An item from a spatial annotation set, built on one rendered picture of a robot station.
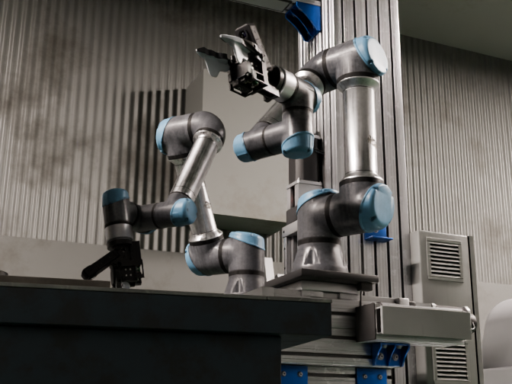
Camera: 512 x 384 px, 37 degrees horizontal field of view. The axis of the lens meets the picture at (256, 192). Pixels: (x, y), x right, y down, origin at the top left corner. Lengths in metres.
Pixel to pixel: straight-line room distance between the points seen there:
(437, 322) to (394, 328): 0.13
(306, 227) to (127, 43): 2.91
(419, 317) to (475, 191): 3.70
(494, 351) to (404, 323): 2.90
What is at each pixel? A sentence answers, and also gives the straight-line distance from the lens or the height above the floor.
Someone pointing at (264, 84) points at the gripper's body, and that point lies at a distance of 1.70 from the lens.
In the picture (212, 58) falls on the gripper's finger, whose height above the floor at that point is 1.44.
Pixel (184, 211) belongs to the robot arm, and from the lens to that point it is 2.12.
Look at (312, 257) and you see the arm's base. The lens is 1.98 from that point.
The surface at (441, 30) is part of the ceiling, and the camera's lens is 5.71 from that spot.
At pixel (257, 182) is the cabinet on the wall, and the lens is 4.35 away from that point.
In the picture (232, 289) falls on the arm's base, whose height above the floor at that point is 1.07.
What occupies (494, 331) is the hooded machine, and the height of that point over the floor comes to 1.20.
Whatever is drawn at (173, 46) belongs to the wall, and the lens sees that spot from 4.83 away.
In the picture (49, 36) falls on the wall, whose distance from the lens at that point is 4.65.
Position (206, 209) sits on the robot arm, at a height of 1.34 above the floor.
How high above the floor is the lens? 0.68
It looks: 17 degrees up
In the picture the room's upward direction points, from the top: straight up
